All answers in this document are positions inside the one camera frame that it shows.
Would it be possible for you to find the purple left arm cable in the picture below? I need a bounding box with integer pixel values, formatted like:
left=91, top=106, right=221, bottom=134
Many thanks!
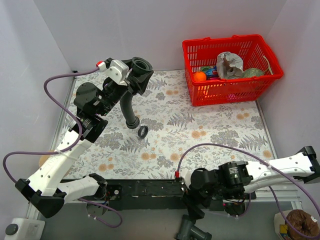
left=2, top=66, right=124, bottom=228

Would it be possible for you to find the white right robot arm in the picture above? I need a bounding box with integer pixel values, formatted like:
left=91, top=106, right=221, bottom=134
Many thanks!
left=174, top=146, right=320, bottom=220

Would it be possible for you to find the colourful snack packet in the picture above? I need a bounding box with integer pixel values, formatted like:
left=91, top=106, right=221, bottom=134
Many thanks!
left=199, top=65, right=219, bottom=81

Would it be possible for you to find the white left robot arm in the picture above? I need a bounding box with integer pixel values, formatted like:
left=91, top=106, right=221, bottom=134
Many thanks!
left=15, top=57, right=154, bottom=218

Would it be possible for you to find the white grey button device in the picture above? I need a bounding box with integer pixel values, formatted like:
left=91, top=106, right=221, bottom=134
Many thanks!
left=4, top=218, right=46, bottom=240

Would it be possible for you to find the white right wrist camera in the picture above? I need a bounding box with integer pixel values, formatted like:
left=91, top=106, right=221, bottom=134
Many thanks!
left=174, top=169, right=193, bottom=188

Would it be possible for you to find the crumpled grey paper bag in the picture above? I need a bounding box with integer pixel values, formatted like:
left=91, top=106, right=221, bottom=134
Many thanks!
left=216, top=51, right=244, bottom=80

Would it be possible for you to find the red plastic basket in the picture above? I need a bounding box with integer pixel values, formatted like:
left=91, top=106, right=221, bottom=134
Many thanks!
left=182, top=34, right=284, bottom=106

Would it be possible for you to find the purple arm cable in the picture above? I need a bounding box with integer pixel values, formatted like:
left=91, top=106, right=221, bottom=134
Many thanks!
left=176, top=143, right=320, bottom=240
left=2, top=66, right=124, bottom=228

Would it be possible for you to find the green netted melon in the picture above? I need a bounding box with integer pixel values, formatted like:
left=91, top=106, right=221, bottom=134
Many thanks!
left=240, top=55, right=274, bottom=79

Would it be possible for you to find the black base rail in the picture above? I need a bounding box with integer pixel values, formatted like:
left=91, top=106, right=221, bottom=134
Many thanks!
left=84, top=178, right=248, bottom=211

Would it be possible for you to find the orange fruit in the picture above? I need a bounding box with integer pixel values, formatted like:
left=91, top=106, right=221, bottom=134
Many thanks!
left=193, top=71, right=207, bottom=83

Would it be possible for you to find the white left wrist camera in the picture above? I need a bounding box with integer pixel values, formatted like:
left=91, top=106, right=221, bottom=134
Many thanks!
left=96, top=58, right=129, bottom=85

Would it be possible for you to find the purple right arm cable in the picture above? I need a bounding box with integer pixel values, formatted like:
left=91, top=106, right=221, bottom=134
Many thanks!
left=176, top=143, right=320, bottom=240

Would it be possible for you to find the grey tee pipe fitting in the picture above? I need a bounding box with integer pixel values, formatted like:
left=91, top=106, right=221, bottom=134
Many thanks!
left=174, top=214, right=212, bottom=240

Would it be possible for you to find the brown item in white cup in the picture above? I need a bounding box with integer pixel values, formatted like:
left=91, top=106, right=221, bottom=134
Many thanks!
left=273, top=209, right=320, bottom=240

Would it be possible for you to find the beige tape roll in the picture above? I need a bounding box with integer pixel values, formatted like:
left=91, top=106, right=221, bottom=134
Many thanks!
left=38, top=154, right=51, bottom=168

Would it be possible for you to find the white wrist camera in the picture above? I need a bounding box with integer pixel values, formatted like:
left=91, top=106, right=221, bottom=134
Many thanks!
left=174, top=169, right=193, bottom=188
left=96, top=58, right=129, bottom=85

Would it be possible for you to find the black corrugated hose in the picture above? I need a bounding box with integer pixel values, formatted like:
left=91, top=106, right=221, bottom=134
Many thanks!
left=119, top=56, right=154, bottom=130

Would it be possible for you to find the floral table mat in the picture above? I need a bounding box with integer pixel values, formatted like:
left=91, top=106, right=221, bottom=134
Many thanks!
left=67, top=70, right=275, bottom=179

